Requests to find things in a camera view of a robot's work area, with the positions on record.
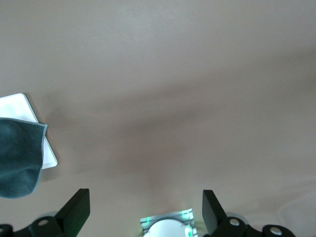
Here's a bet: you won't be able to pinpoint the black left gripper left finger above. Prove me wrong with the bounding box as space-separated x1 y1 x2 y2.
0 189 90 237

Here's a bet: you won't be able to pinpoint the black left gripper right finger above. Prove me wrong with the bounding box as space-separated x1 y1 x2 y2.
202 189 295 237

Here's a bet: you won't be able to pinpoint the grey microfibre towel pink inside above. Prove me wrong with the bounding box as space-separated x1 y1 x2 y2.
0 118 48 199

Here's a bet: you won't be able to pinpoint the white towel rack wooden bars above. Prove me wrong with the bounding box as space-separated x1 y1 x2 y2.
0 93 59 170

